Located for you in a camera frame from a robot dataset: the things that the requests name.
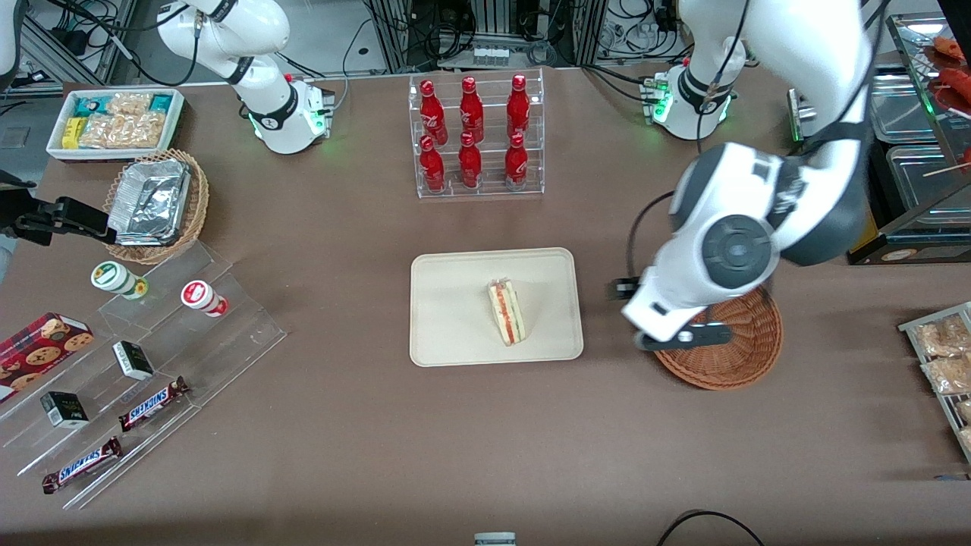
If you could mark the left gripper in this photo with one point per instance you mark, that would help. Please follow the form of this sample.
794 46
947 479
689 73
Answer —
623 287

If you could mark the triangle sandwich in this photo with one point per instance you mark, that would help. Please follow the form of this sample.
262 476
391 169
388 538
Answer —
507 315

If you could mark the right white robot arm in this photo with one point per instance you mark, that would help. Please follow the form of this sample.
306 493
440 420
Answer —
273 114

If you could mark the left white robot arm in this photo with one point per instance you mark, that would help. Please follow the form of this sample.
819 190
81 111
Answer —
758 182

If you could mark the round brown wicker basket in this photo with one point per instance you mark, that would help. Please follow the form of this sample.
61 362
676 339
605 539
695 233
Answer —
736 356

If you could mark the wicker basket with foil trays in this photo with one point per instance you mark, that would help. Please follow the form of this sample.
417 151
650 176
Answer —
193 205

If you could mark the beige plastic tray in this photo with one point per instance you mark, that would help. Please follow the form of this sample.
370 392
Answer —
447 303

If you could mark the steel warmer tray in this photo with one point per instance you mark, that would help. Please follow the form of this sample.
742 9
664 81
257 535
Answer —
925 193
903 106

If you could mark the green lid yogurt cup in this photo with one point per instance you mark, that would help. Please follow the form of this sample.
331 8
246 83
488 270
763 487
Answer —
114 277

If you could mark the stacked foil trays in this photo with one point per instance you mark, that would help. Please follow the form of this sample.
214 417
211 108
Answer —
148 201

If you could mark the white snack bin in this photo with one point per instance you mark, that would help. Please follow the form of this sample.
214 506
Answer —
114 155

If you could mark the yellow snack packet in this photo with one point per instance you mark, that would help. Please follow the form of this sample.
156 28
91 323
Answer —
72 133

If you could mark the large rice cracker bag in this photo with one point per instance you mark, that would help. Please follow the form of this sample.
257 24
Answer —
121 130

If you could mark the teal snack packet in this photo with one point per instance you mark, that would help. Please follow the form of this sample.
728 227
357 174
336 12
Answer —
161 102
91 105

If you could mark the small rice cracker bag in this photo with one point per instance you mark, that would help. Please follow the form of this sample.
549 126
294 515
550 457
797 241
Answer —
129 103

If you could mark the red lid yogurt cup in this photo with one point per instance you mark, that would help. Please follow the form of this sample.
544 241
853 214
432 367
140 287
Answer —
199 294

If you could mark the red cookie box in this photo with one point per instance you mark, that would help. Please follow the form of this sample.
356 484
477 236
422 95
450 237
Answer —
38 353

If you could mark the small black box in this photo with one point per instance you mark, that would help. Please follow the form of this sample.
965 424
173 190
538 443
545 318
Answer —
64 409
133 360

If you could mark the clear acrylic step display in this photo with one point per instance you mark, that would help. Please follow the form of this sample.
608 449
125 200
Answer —
243 334

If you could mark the snickers bar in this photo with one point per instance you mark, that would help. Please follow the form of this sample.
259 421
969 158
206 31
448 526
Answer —
152 404
82 465

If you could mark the red cola bottle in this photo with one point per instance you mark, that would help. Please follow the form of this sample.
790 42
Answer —
432 168
516 163
471 114
469 163
518 110
432 114

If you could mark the grey snack rack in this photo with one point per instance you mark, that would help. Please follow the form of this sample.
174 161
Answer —
905 327

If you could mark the clear acrylic bottle rack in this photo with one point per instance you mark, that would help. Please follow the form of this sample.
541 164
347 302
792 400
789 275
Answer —
494 98

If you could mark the clear cracker bag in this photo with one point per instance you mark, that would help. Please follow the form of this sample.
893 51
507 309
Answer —
966 438
965 411
944 337
952 375

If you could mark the small grey device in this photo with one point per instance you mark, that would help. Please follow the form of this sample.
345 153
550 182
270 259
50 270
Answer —
494 540

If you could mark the white connector strip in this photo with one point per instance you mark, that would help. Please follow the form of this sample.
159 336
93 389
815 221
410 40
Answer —
489 55

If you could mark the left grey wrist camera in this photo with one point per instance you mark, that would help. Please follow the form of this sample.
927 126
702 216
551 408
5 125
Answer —
651 343

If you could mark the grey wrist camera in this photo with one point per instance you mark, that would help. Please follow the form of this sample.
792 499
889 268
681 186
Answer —
651 343
4 258

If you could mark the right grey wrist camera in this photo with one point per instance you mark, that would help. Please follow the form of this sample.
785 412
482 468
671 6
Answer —
4 258

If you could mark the aluminium frame rack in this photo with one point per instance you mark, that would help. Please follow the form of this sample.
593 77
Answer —
402 30

